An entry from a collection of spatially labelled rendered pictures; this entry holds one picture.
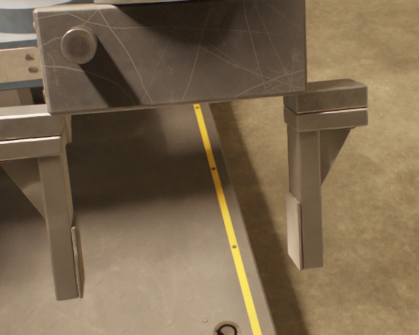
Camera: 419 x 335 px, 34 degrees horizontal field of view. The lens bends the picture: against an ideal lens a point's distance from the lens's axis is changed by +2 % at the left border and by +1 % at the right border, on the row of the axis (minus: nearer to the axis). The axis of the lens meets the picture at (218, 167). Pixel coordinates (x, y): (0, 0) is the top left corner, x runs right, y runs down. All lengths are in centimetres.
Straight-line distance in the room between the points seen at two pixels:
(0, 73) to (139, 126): 56
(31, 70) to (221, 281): 46
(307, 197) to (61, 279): 14
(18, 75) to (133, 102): 67
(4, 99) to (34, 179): 115
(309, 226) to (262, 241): 132
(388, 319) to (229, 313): 55
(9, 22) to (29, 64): 6
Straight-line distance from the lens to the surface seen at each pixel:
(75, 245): 37
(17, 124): 35
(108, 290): 117
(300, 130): 37
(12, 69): 99
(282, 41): 35
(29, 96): 142
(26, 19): 97
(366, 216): 179
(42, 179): 36
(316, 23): 262
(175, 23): 34
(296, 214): 38
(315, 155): 37
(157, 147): 143
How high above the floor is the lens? 122
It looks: 40 degrees down
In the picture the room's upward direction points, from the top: 3 degrees counter-clockwise
